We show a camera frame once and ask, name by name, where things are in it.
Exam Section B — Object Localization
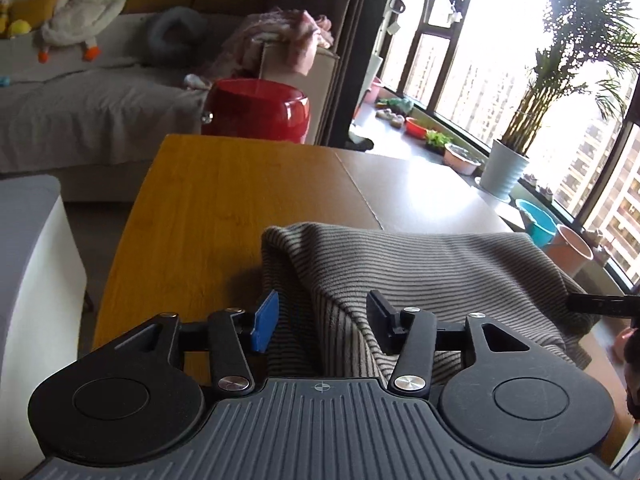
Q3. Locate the white upright vacuum cleaner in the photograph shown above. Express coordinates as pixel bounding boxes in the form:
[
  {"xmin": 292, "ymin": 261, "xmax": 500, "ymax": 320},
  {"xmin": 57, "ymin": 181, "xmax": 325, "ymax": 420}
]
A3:
[{"xmin": 350, "ymin": 0, "xmax": 406, "ymax": 153}]

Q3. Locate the dark brown fuzzy object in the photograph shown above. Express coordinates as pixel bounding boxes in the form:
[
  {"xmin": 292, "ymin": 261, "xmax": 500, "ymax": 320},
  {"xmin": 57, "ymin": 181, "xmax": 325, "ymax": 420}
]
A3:
[{"xmin": 624, "ymin": 360, "xmax": 640, "ymax": 420}]

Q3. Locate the grey sofa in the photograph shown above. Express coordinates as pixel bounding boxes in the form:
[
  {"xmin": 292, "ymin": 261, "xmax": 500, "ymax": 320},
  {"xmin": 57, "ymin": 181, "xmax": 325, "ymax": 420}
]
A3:
[{"xmin": 0, "ymin": 0, "xmax": 341, "ymax": 201}]

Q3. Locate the white marble side table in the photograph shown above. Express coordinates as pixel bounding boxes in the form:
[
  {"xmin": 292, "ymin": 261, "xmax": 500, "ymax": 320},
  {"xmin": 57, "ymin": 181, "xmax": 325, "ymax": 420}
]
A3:
[{"xmin": 0, "ymin": 175, "xmax": 88, "ymax": 471}]

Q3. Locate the grey brown curtain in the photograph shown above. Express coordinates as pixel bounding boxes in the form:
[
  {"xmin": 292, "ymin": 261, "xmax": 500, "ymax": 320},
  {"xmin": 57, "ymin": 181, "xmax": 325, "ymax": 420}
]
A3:
[{"xmin": 312, "ymin": 0, "xmax": 396, "ymax": 146}]

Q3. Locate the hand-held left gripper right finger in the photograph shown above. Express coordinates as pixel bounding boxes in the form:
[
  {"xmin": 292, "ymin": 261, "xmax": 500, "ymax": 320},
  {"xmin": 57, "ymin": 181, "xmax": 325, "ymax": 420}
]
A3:
[{"xmin": 366, "ymin": 290, "xmax": 556, "ymax": 397}]

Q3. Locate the dark framed window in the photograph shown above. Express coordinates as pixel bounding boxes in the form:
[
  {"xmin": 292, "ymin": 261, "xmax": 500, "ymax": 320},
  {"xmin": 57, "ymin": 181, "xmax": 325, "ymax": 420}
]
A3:
[{"xmin": 380, "ymin": 0, "xmax": 640, "ymax": 296}]

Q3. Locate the tall pink bucket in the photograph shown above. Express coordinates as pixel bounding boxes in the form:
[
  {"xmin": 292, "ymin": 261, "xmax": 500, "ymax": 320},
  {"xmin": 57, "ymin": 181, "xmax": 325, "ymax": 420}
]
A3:
[{"xmin": 544, "ymin": 225, "xmax": 595, "ymax": 277}]

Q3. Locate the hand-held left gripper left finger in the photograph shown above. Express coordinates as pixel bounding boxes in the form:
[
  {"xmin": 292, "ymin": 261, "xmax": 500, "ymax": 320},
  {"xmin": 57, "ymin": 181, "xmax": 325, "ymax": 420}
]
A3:
[{"xmin": 95, "ymin": 290, "xmax": 280, "ymax": 397}]

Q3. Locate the pink clothes pile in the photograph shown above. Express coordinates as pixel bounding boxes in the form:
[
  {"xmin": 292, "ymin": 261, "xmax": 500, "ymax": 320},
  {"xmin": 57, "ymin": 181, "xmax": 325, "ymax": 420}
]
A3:
[{"xmin": 215, "ymin": 7, "xmax": 333, "ymax": 78}]

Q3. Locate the pale pink basin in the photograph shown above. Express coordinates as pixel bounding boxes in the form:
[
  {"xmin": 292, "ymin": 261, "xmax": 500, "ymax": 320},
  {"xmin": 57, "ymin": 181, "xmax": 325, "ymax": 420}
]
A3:
[{"xmin": 443, "ymin": 142, "xmax": 485, "ymax": 176}]

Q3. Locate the grey striped knit garment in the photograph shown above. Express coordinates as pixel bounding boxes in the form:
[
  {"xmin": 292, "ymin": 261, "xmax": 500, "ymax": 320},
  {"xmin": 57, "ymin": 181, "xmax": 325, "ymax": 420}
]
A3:
[{"xmin": 260, "ymin": 221, "xmax": 601, "ymax": 381}]

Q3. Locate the yellow pillow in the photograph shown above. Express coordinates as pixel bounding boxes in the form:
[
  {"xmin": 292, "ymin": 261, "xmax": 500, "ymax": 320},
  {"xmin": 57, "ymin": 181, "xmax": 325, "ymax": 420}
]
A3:
[{"xmin": 9, "ymin": 0, "xmax": 63, "ymax": 23}]

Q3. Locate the green seedlings pot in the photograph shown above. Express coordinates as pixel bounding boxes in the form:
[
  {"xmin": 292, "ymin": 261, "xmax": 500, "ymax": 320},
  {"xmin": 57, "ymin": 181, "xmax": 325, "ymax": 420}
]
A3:
[{"xmin": 424, "ymin": 130, "xmax": 453, "ymax": 155}]

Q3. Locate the red glossy stool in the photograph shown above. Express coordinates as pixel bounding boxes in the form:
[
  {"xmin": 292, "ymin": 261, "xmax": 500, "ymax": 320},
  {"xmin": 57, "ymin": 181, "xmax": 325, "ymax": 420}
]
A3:
[{"xmin": 201, "ymin": 78, "xmax": 311, "ymax": 145}]

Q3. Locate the grey neck pillow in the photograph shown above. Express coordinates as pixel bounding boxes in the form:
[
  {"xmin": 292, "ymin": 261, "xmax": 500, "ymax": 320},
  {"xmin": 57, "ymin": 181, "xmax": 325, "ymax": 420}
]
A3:
[{"xmin": 145, "ymin": 6, "xmax": 208, "ymax": 66}]

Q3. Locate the white goose plush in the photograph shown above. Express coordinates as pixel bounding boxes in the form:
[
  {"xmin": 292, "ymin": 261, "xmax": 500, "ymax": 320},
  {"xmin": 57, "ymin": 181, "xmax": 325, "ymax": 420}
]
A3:
[{"xmin": 39, "ymin": 0, "xmax": 133, "ymax": 63}]

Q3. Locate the blue basin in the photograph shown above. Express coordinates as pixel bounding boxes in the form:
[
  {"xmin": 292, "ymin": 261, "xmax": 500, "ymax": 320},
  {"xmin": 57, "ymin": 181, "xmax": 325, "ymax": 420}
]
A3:
[{"xmin": 515, "ymin": 199, "xmax": 558, "ymax": 248}]

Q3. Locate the bamboo plant in white pot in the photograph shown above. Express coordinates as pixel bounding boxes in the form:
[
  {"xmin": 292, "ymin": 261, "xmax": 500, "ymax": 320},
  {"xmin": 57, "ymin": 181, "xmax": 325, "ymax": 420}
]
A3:
[{"xmin": 480, "ymin": 0, "xmax": 640, "ymax": 201}]

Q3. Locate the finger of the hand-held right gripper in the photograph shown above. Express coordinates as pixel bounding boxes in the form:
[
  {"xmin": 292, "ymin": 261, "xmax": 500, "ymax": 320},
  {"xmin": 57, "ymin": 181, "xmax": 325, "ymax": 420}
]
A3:
[{"xmin": 566, "ymin": 292, "xmax": 640, "ymax": 319}]

